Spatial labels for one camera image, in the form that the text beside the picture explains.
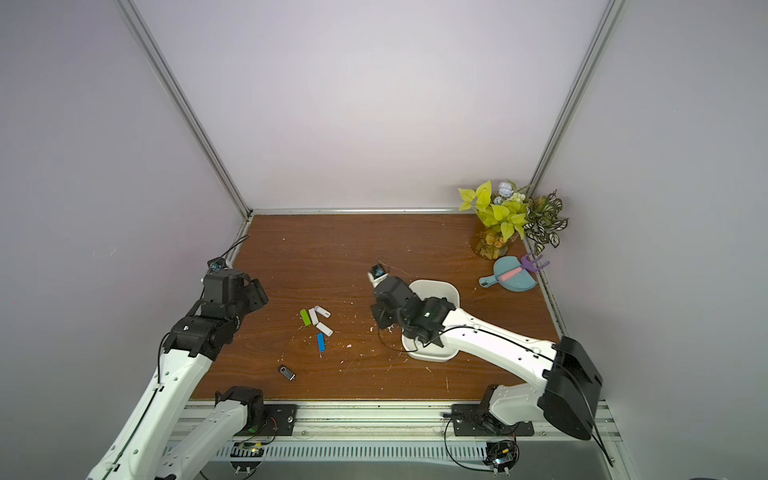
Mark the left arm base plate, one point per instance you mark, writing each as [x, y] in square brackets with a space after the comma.
[279, 420]

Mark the black swivel usb drive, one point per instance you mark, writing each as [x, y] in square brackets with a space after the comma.
[286, 372]

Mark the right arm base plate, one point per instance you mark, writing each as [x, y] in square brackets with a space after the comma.
[470, 420]

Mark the electronics board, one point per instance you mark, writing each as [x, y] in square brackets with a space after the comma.
[245, 458]
[501, 456]

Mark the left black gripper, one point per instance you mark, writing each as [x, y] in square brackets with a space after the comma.
[255, 291]

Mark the teal dustpan with pink brush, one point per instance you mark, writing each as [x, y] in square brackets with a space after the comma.
[509, 273]

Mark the white plastic storage box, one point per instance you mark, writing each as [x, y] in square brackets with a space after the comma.
[419, 340]

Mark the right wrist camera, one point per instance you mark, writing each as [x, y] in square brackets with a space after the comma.
[377, 274]

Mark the right electronics board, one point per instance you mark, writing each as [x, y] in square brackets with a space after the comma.
[501, 456]

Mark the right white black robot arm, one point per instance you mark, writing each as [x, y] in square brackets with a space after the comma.
[559, 384]

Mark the yellow green potted plant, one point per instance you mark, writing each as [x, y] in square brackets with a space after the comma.
[502, 211]

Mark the purple plastic fork toy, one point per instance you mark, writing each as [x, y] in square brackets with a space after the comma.
[533, 263]

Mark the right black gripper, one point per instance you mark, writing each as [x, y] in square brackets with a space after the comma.
[384, 290]

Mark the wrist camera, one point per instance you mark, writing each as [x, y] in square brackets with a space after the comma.
[377, 274]
[216, 264]

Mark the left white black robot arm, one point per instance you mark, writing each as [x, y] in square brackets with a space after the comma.
[185, 355]

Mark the green usb flash drive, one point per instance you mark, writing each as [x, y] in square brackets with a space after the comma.
[305, 317]

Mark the aluminium rail frame front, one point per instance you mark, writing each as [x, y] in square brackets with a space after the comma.
[384, 420]

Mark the left electronics board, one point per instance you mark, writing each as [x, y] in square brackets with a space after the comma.
[245, 458]

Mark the white lilac usb drive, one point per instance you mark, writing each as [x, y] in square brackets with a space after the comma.
[322, 311]

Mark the dark variegated plant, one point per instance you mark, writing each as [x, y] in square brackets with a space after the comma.
[544, 222]

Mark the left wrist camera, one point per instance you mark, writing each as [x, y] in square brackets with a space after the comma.
[216, 264]

